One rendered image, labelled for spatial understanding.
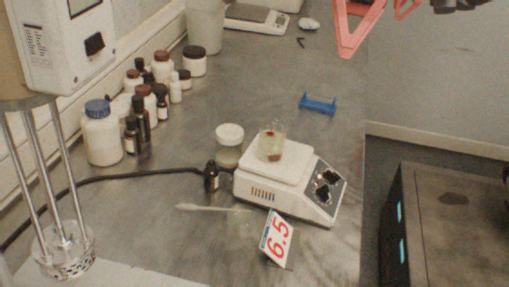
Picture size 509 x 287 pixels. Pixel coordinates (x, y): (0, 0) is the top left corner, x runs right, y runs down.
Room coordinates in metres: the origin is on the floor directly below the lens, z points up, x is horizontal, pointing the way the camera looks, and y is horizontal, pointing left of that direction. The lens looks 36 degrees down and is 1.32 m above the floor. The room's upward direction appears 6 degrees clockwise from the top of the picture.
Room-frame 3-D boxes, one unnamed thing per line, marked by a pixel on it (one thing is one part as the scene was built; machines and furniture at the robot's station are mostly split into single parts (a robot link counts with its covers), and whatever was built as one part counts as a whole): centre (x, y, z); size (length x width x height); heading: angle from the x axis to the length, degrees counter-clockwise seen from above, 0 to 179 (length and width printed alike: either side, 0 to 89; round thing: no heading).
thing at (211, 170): (0.62, 0.08, 0.79); 0.03 x 0.03 x 0.07
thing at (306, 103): (0.98, -0.16, 0.77); 0.10 x 0.03 x 0.04; 75
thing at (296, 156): (0.63, -0.04, 0.83); 0.12 x 0.12 x 0.01; 72
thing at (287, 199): (0.62, -0.07, 0.79); 0.22 x 0.13 x 0.08; 72
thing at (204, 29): (1.29, 0.21, 0.82); 0.18 x 0.13 x 0.15; 33
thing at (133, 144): (0.71, 0.26, 0.79); 0.03 x 0.03 x 0.08
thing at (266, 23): (1.56, 0.05, 0.77); 0.26 x 0.19 x 0.05; 83
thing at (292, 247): (0.48, -0.06, 0.77); 0.09 x 0.06 x 0.04; 170
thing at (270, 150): (0.62, -0.03, 0.87); 0.06 x 0.05 x 0.08; 60
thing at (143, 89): (0.82, 0.27, 0.80); 0.06 x 0.06 x 0.10
